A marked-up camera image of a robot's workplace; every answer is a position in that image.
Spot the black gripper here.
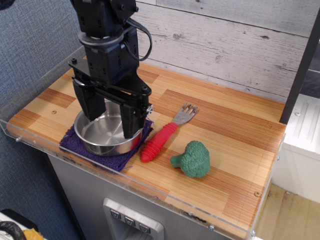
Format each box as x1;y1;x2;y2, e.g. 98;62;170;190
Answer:
69;26;152;139

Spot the silver metal pan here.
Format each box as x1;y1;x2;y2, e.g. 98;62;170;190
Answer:
74;100;143;157

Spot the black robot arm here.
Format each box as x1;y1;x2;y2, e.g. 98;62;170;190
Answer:
70;0;152;139

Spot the purple towel cloth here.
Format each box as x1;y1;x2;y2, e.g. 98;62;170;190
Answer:
59;119;154;172

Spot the clear acrylic table guard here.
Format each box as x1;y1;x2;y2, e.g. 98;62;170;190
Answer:
0;47;285;240

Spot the green toy broccoli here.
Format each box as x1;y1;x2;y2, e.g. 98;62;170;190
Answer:
170;140;211;178

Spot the silver dispenser button panel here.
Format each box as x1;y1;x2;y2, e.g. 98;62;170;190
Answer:
103;198;165;240

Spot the black and yellow bag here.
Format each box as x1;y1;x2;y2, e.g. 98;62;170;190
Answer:
0;209;45;240

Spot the white appliance at right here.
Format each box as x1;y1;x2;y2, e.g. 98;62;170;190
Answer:
271;94;320;203

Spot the red handled fork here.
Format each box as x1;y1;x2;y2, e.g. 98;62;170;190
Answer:
140;102;199;163

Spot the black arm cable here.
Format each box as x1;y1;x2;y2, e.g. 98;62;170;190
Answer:
121;17;153;62

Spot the black right frame post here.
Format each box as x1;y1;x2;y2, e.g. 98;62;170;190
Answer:
279;10;320;124

